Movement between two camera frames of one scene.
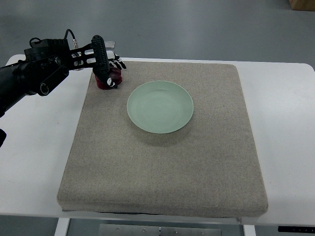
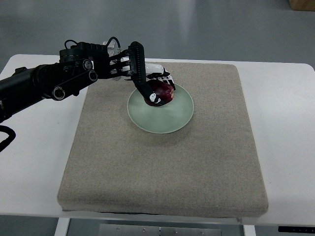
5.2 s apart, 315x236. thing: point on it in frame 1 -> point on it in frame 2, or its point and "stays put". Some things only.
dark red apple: (116, 76) -> (163, 90)
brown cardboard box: (302, 5) stays put
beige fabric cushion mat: (210, 167) stays put
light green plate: (160, 106) stays put
